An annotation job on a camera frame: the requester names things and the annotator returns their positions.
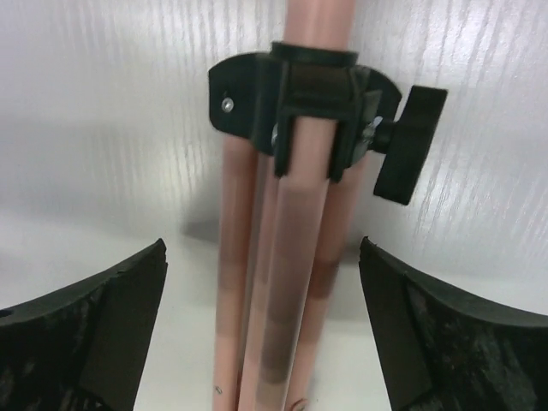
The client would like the pink music stand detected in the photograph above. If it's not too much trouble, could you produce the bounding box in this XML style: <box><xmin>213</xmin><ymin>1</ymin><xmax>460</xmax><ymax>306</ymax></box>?
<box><xmin>208</xmin><ymin>1</ymin><xmax>447</xmax><ymax>410</ymax></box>

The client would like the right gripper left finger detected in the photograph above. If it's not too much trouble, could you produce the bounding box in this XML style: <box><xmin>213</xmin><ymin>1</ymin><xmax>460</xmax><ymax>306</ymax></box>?
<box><xmin>1</xmin><ymin>240</ymin><xmax>168</xmax><ymax>410</ymax></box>

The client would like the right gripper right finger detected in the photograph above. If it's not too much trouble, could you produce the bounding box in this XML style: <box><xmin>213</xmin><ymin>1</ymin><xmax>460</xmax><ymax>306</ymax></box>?
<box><xmin>359</xmin><ymin>238</ymin><xmax>547</xmax><ymax>410</ymax></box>

